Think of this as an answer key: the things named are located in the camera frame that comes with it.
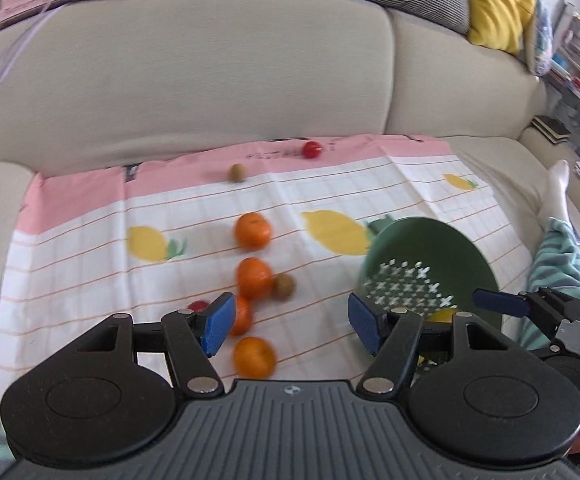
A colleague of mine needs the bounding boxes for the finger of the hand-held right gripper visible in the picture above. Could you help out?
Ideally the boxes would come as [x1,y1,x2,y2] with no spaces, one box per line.
[474,288,561,341]

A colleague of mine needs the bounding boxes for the beige sofa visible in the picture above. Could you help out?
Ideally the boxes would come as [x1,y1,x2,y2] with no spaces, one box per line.
[0,0,580,411]

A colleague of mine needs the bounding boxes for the purple ribbon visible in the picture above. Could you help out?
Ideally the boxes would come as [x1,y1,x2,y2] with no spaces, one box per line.
[0,0,66,86]

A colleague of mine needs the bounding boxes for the blue patterned cushion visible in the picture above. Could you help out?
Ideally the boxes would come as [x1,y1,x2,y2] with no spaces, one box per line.
[522,0,554,76]

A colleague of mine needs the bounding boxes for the orange mandarin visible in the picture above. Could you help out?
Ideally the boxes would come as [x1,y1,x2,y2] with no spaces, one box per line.
[232,336,277,378]
[237,257,276,302]
[227,295,253,337]
[233,212,273,251]

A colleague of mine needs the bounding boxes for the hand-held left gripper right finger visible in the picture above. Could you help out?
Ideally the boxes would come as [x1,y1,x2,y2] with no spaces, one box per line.
[348,292,508,396]

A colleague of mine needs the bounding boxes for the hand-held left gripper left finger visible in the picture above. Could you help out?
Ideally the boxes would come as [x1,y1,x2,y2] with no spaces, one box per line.
[77,292,237,395]

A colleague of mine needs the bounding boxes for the green colander bowl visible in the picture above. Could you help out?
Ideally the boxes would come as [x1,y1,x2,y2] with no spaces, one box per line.
[357,216,502,376]

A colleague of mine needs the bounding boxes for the person's right leg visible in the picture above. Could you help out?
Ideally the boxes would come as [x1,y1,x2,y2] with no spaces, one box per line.
[517,160,580,351]

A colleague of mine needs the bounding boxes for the lemon print checked cloth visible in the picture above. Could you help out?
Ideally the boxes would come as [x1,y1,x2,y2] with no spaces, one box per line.
[0,132,536,401]

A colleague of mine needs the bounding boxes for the yellow cushion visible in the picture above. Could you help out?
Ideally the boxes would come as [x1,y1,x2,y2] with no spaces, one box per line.
[462,0,543,56]

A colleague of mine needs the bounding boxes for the black notebooks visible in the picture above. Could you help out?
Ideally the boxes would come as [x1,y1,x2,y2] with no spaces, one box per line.
[530,115,571,143]

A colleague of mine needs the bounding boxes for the pink box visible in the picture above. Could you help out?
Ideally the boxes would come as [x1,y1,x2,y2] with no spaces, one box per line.
[0,0,73,28]

